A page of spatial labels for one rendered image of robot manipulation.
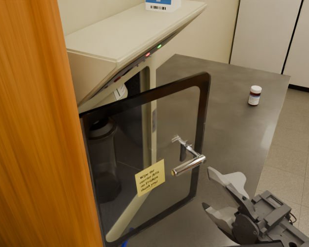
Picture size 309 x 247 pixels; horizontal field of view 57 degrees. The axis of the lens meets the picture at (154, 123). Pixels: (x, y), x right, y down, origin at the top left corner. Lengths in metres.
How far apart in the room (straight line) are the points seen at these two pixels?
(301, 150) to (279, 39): 1.32
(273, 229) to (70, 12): 0.47
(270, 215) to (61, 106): 0.39
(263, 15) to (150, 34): 3.10
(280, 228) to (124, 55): 0.39
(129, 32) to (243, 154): 0.77
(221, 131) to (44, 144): 0.91
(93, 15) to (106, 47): 0.11
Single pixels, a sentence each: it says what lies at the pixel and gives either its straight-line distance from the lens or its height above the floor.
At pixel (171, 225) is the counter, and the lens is 0.86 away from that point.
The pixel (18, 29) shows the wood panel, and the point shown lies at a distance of 0.30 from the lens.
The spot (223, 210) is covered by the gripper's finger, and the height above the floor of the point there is 1.15.
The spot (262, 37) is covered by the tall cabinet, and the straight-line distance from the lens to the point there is 3.56.
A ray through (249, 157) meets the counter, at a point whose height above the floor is 0.94.
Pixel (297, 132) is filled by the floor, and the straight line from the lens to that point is 3.03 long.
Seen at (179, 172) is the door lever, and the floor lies 1.21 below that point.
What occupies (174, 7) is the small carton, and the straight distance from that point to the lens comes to 0.55.
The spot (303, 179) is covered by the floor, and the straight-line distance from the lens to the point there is 2.53.
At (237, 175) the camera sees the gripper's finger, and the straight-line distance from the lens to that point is 0.57.
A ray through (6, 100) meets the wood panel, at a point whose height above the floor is 1.47.
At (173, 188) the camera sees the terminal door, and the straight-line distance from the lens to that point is 0.74.
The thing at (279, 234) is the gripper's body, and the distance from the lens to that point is 0.56.
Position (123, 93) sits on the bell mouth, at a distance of 0.64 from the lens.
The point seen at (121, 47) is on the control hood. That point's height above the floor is 1.51.
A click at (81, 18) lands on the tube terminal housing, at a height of 1.52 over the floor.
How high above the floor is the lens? 1.64
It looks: 36 degrees down
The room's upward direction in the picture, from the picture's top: straight up
